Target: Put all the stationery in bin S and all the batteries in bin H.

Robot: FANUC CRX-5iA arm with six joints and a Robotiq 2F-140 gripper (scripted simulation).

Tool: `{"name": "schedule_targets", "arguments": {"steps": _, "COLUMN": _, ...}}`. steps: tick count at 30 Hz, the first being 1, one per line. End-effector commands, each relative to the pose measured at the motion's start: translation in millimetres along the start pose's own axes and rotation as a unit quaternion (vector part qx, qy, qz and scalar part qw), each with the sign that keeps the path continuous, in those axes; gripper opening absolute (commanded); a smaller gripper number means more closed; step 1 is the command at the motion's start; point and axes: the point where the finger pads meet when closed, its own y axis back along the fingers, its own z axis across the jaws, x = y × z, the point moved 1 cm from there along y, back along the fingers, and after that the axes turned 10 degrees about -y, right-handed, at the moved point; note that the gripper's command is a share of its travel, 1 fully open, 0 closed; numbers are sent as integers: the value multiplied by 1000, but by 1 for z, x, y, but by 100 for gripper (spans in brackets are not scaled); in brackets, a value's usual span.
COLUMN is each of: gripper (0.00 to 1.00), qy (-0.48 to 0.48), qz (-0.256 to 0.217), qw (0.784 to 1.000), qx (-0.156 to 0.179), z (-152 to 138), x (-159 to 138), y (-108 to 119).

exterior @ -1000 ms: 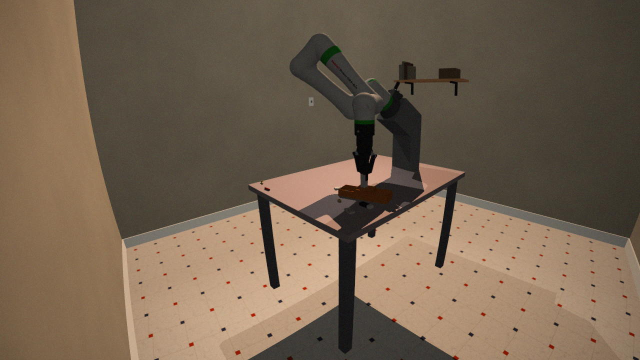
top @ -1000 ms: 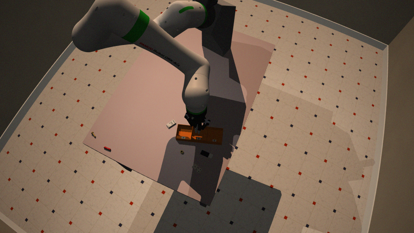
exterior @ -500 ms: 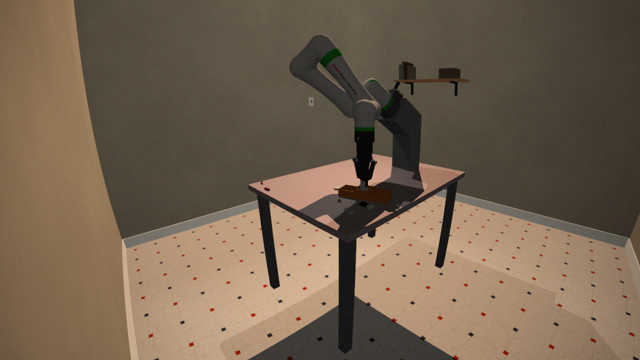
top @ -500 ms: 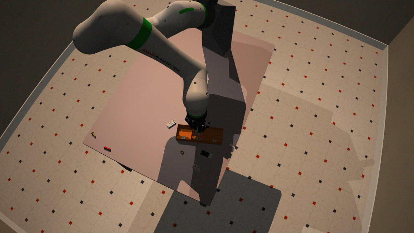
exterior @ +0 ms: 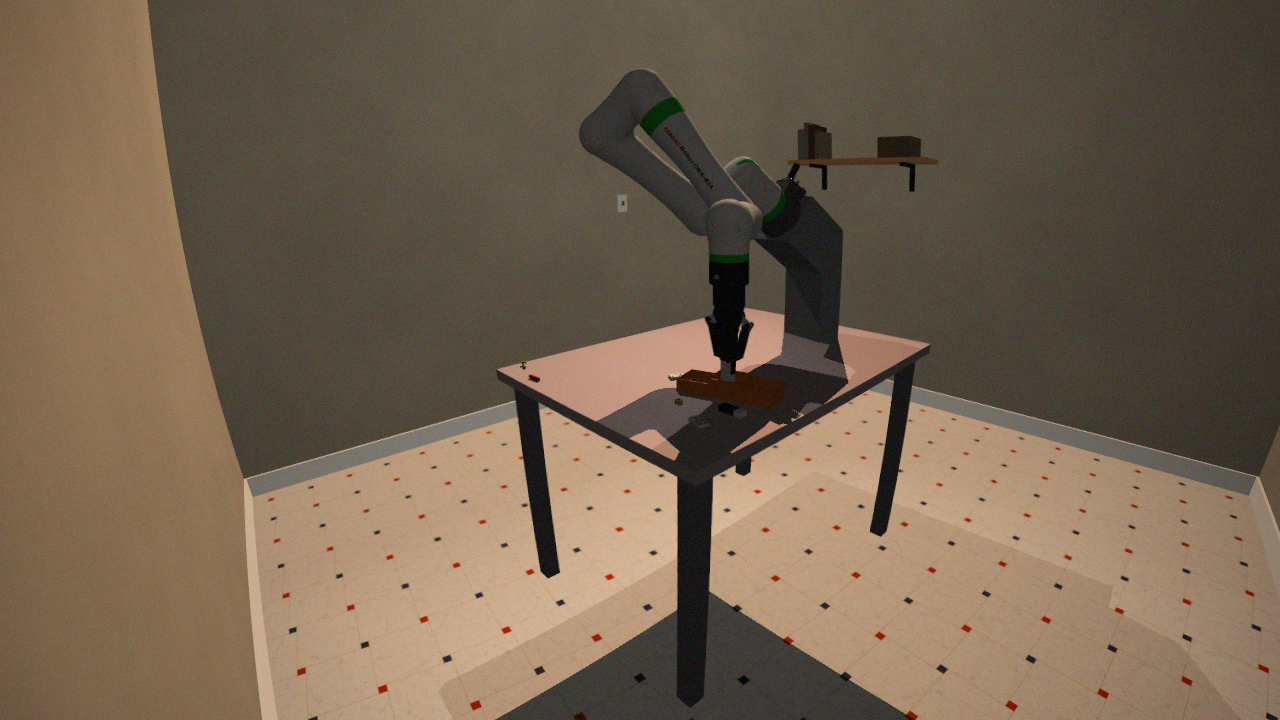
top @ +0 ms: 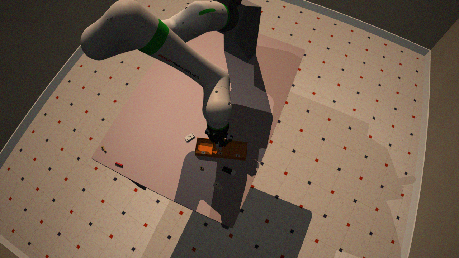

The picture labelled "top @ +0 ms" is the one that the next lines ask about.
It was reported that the brown rack of bins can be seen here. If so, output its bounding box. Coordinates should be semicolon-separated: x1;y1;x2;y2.
195;137;247;161

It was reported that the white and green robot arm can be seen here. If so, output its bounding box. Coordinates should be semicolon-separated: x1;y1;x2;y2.
81;0;242;136

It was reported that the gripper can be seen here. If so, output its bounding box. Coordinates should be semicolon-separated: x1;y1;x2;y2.
205;128;233;151

